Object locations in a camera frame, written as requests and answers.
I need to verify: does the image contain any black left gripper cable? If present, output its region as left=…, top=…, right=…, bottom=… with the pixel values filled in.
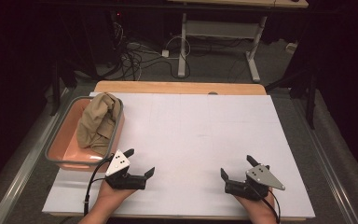
left=83, top=154, right=116, bottom=217

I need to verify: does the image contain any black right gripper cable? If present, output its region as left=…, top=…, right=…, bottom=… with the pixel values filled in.
left=250, top=183, right=282, bottom=224

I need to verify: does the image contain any metal frame rail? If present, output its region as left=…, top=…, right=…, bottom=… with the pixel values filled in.
left=292, top=98, right=358, bottom=224
left=0, top=88, right=72, bottom=224

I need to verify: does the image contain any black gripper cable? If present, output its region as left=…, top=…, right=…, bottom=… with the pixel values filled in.
left=83, top=154, right=116, bottom=217
left=250, top=183, right=282, bottom=224

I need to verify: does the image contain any tangle of floor cables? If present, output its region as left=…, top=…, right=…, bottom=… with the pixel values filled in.
left=110, top=21, right=191, bottom=82

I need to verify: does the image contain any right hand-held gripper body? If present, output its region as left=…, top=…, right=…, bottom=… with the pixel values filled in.
left=224, top=163, right=286, bottom=202

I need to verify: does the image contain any khaki cloth garment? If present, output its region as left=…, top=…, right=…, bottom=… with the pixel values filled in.
left=76, top=91, right=122, bottom=157

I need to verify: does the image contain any desk with white metal frame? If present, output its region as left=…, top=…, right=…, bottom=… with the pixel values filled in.
left=167, top=0, right=310, bottom=83

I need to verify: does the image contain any person's left hand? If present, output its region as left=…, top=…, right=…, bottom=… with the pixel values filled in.
left=96, top=180, right=138, bottom=216

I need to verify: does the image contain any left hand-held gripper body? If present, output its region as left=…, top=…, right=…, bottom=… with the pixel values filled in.
left=104, top=149, right=147, bottom=190

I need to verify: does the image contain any person's right hand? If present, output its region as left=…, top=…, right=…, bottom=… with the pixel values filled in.
left=233, top=186, right=276, bottom=218

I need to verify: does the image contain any pink basin with grey rim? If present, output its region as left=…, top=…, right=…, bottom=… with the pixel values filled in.
left=45, top=95, right=126, bottom=173

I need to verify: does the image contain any black stand leg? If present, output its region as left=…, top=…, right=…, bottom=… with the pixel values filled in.
left=49, top=59, right=62, bottom=117
left=305, top=70, right=319, bottom=131

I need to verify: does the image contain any white board table cover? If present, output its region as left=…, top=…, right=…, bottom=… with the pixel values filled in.
left=42, top=91, right=316, bottom=218

